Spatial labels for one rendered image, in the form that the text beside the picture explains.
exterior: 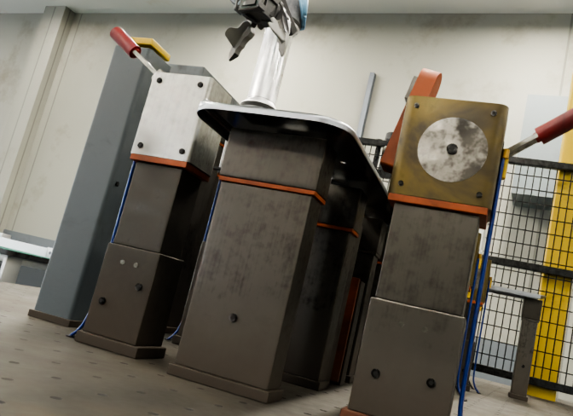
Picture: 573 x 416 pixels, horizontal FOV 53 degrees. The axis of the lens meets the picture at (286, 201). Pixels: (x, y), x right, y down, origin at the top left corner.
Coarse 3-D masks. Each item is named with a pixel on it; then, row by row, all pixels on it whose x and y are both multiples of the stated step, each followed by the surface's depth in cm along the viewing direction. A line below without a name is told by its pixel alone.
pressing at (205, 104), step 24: (216, 120) 71; (240, 120) 69; (264, 120) 67; (288, 120) 65; (312, 120) 59; (336, 120) 59; (336, 144) 69; (360, 144) 64; (336, 168) 80; (360, 168) 77; (384, 192) 86; (384, 216) 106
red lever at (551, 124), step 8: (568, 112) 61; (552, 120) 62; (560, 120) 61; (568, 120) 61; (536, 128) 63; (544, 128) 62; (552, 128) 62; (560, 128) 61; (568, 128) 61; (536, 136) 63; (544, 136) 62; (552, 136) 62; (520, 144) 64; (528, 144) 63; (512, 152) 64
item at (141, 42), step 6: (138, 42) 93; (144, 42) 92; (150, 42) 92; (156, 42) 93; (150, 48) 93; (156, 48) 93; (162, 48) 95; (162, 54) 95; (168, 54) 97; (168, 60) 97
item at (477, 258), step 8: (480, 240) 124; (480, 256) 123; (480, 264) 124; (472, 272) 122; (472, 280) 122; (472, 288) 122; (472, 296) 122; (464, 336) 121; (464, 344) 120; (464, 400) 117
